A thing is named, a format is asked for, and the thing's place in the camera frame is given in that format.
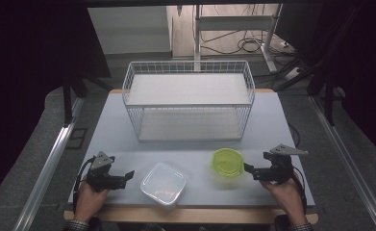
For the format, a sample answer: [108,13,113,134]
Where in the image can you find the person's right hand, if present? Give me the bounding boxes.
[260,177,308,225]

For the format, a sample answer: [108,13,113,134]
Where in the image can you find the white wire rack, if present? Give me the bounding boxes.
[121,60,256,142]

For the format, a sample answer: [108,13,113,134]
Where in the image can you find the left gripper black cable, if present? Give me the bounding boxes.
[72,157,96,216]

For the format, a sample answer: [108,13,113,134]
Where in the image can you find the person's left hand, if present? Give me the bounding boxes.
[74,180,111,223]

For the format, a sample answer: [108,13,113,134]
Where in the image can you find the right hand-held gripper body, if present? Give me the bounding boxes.
[253,143,310,186]

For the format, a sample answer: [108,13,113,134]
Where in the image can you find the clear square plastic container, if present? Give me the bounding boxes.
[139,162,188,208]

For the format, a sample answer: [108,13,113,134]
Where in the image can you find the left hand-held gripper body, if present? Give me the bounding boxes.
[85,150,128,193]

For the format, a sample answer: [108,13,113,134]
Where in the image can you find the black floor cables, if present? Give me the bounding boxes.
[200,28,295,56]

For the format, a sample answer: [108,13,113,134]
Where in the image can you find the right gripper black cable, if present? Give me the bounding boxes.
[291,166,309,214]

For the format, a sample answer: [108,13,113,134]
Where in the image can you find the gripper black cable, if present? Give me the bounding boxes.
[72,157,96,216]
[291,166,309,214]

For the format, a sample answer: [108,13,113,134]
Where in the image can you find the white power strip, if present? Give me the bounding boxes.
[284,66,306,82]

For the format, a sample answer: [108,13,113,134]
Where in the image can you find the white cabinet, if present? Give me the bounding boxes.
[87,5,174,56]

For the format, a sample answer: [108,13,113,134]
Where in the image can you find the black metal stand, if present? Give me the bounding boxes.
[272,47,347,127]
[62,68,113,127]

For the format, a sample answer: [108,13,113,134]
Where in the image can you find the thin black cable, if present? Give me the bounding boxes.
[287,122,302,149]

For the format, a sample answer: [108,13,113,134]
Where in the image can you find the green round plastic container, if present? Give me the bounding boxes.
[211,147,245,178]

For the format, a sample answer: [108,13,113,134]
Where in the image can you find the aluminium rail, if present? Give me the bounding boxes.
[13,97,85,231]
[308,95,376,231]

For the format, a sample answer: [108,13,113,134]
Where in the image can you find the white desk frame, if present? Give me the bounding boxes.
[192,3,284,74]

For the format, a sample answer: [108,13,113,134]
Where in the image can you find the black floor frame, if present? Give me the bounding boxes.
[65,127,88,150]

